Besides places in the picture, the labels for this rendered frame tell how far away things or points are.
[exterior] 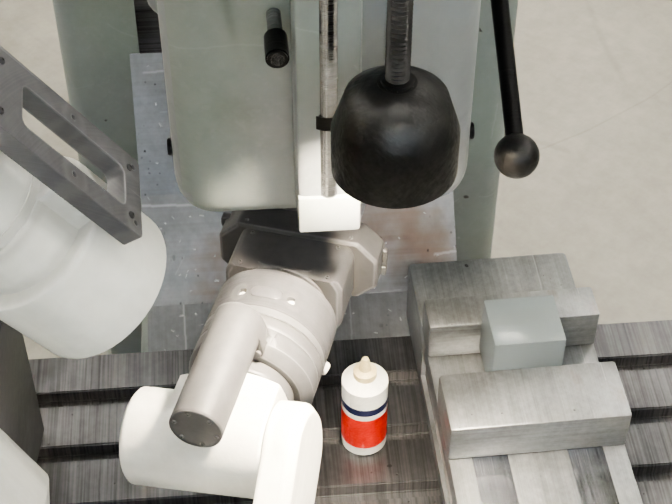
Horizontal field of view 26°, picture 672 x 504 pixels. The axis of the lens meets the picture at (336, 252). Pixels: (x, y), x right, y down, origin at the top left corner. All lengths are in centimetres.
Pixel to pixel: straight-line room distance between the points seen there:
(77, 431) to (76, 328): 78
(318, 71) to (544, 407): 44
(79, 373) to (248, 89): 53
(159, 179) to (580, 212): 158
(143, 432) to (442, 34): 31
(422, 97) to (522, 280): 59
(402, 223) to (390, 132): 73
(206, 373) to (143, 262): 35
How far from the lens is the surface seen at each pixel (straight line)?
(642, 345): 141
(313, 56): 85
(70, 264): 54
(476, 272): 136
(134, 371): 137
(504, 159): 95
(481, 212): 165
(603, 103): 322
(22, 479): 62
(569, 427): 121
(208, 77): 91
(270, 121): 93
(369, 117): 78
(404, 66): 77
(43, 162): 50
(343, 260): 104
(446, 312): 127
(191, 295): 149
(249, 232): 106
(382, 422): 127
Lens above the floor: 200
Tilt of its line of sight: 45 degrees down
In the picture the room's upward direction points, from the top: straight up
